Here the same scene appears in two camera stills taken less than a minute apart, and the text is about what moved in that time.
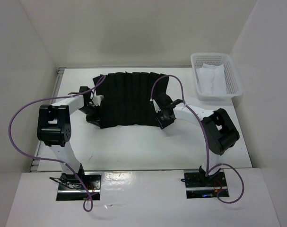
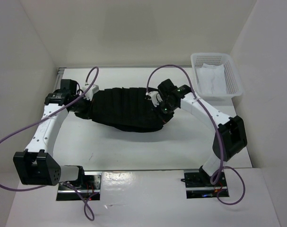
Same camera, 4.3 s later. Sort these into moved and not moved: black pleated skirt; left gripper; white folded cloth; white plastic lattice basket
Moved: left gripper; black pleated skirt
Not moved: white plastic lattice basket; white folded cloth
